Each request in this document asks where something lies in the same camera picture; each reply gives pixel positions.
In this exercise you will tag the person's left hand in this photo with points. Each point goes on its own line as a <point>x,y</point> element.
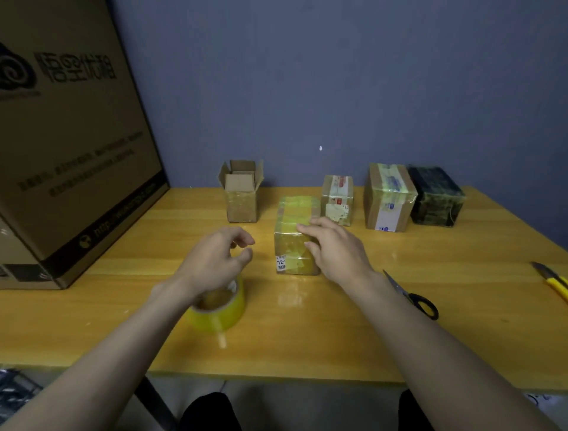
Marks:
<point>208,264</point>

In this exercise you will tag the person's right hand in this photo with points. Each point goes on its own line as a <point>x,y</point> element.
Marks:
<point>339,253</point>

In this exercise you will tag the small carton yellow tape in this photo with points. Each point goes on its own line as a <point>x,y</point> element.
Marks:
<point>293,240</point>

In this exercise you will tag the yellow tape roll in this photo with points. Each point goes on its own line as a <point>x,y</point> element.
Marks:
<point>222,317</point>

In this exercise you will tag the small carton red label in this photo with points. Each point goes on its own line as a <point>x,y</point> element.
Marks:
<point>337,197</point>

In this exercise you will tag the brown box with white label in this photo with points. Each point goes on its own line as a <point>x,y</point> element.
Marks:
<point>388,197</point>

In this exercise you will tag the black cardboard box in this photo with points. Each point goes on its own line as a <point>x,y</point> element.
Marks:
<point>437,195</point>

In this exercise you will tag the person's left forearm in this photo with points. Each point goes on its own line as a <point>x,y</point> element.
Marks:
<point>84,373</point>

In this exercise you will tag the person's right forearm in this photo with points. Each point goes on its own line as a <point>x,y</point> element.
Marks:
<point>443,359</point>

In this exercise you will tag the person's black trousers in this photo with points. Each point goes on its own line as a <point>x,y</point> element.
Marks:
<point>208,413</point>

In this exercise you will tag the black table leg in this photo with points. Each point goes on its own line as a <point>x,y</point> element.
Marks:
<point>155,406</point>

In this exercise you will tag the large flat brown carton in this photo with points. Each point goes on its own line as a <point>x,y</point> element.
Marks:
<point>71,146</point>

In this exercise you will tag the yellow utility knife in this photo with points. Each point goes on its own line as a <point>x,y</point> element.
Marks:
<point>552,277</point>

